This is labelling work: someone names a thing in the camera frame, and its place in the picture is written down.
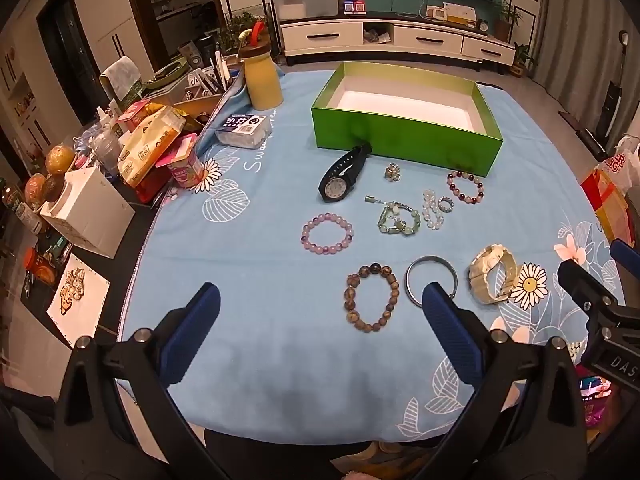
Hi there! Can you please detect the purple bead bracelet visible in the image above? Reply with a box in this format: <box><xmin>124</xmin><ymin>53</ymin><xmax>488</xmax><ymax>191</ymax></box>
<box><xmin>301</xmin><ymin>213</ymin><xmax>355</xmax><ymax>256</ymax></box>

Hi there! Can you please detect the yellow bottle with red handle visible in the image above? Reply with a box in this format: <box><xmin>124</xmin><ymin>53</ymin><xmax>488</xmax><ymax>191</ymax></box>
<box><xmin>237</xmin><ymin>22</ymin><xmax>283</xmax><ymax>111</ymax></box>

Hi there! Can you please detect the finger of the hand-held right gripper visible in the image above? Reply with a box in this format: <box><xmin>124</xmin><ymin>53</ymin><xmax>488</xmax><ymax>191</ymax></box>
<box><xmin>557</xmin><ymin>259</ymin><xmax>623</xmax><ymax>323</ymax></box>
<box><xmin>609</xmin><ymin>239</ymin><xmax>640</xmax><ymax>273</ymax></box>

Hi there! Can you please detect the clear bead bracelet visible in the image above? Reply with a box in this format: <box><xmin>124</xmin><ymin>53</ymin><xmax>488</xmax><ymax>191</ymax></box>
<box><xmin>422</xmin><ymin>189</ymin><xmax>446</xmax><ymax>231</ymax></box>

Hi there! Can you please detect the blue floral tablecloth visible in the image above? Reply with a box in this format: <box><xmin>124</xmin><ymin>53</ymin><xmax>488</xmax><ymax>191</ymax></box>
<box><xmin>115</xmin><ymin>67</ymin><xmax>631</xmax><ymax>448</ymax></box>

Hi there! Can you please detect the yellow round fruit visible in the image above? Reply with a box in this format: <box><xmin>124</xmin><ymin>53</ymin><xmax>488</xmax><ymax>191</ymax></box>
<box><xmin>45</xmin><ymin>144</ymin><xmax>77</xmax><ymax>176</ymax></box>

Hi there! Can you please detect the green jade bracelet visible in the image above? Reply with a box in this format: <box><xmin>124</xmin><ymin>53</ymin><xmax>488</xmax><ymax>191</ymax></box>
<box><xmin>365</xmin><ymin>195</ymin><xmax>422</xmax><ymax>237</ymax></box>

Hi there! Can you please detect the cream and orange snack packet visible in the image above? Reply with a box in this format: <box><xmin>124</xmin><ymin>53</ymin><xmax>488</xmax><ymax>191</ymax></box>
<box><xmin>117</xmin><ymin>105</ymin><xmax>186</xmax><ymax>188</ymax></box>

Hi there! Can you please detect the orange round fruit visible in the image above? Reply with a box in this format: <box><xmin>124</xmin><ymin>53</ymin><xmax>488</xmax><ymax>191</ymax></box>
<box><xmin>25</xmin><ymin>174</ymin><xmax>48</xmax><ymax>208</ymax></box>

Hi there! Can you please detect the upright vacuum cleaner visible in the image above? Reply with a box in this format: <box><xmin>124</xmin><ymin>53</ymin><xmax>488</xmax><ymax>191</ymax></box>
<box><xmin>580</xmin><ymin>30</ymin><xmax>631</xmax><ymax>153</ymax></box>

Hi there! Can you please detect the black wrist watch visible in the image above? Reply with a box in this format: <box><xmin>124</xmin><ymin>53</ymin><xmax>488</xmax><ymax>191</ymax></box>
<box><xmin>318</xmin><ymin>142</ymin><xmax>373</xmax><ymax>204</ymax></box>

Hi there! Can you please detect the green and white tissue pack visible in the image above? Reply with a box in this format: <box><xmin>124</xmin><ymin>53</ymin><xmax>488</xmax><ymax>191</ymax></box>
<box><xmin>99</xmin><ymin>56</ymin><xmax>146</xmax><ymax>106</ymax></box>

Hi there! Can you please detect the white television cabinet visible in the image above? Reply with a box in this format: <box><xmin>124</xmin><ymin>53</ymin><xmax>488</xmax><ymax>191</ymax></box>
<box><xmin>277</xmin><ymin>12</ymin><xmax>516</xmax><ymax>68</ymax></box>

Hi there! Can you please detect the brown bead bracelet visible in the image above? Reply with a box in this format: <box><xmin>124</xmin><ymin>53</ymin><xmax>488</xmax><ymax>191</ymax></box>
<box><xmin>344</xmin><ymin>262</ymin><xmax>401</xmax><ymax>332</ymax></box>

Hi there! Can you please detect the clear cotton swab box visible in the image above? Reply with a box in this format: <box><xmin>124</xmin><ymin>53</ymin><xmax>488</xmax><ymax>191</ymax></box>
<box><xmin>215</xmin><ymin>112</ymin><xmax>273</xmax><ymax>151</ymax></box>

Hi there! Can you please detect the white printed card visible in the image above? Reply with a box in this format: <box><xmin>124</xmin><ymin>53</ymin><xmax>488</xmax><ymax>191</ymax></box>
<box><xmin>46</xmin><ymin>252</ymin><xmax>111</xmax><ymax>348</ymax></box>

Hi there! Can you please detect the translucent storage box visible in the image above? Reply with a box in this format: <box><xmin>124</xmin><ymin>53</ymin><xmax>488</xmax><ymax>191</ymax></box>
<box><xmin>270</xmin><ymin>0</ymin><xmax>342</xmax><ymax>22</ymax></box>

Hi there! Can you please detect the small potted plant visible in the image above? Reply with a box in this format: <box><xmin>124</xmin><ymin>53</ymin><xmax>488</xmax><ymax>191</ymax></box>
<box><xmin>511</xmin><ymin>42</ymin><xmax>538</xmax><ymax>78</ymax></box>

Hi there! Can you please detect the red and white bead bracelet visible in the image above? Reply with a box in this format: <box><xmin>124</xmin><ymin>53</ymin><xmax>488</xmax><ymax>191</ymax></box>
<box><xmin>446</xmin><ymin>170</ymin><xmax>485</xmax><ymax>207</ymax></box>

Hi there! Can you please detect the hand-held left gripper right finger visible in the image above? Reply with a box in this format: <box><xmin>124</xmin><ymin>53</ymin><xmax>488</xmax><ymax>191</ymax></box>
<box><xmin>405</xmin><ymin>282</ymin><xmax>588</xmax><ymax>480</ymax></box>

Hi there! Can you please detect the red and yellow plastic bag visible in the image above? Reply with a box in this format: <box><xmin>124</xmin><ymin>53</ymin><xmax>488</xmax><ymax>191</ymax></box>
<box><xmin>580</xmin><ymin>135</ymin><xmax>640</xmax><ymax>248</ymax></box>

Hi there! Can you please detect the pink yogurt cup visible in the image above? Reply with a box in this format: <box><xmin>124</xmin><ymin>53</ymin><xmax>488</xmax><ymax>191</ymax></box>
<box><xmin>156</xmin><ymin>133</ymin><xmax>205</xmax><ymax>190</ymax></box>

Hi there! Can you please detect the box of pens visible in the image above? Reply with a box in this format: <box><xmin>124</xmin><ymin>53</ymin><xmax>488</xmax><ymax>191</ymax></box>
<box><xmin>182</xmin><ymin>50</ymin><xmax>241</xmax><ymax>103</ymax></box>

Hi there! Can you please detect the grey curtain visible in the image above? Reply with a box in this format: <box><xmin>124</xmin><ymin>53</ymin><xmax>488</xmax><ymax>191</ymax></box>
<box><xmin>532</xmin><ymin>0</ymin><xmax>640</xmax><ymax>91</ymax></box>

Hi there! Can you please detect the tall potted plant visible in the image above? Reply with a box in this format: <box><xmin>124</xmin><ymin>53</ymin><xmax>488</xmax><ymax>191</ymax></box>
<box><xmin>492</xmin><ymin>0</ymin><xmax>523</xmax><ymax>43</ymax></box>

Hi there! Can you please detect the white cardboard box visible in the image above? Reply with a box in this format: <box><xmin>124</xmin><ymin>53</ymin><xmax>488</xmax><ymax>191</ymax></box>
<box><xmin>39</xmin><ymin>166</ymin><xmax>136</xmax><ymax>260</ymax></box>

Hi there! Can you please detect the silver bangle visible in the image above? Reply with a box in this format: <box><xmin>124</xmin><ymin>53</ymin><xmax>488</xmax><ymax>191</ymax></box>
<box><xmin>404</xmin><ymin>256</ymin><xmax>460</xmax><ymax>309</ymax></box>

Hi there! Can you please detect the cream wrist watch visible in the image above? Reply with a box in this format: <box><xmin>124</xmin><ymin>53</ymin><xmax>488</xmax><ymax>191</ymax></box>
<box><xmin>468</xmin><ymin>244</ymin><xmax>521</xmax><ymax>305</ymax></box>

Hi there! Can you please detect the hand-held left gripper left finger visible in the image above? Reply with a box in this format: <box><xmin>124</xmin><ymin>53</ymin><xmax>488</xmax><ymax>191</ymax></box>
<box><xmin>52</xmin><ymin>282</ymin><xmax>236</xmax><ymax>480</ymax></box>

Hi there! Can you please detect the green cardboard box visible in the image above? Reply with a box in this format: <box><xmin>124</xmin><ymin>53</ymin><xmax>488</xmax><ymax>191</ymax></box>
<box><xmin>311</xmin><ymin>61</ymin><xmax>503</xmax><ymax>177</ymax></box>

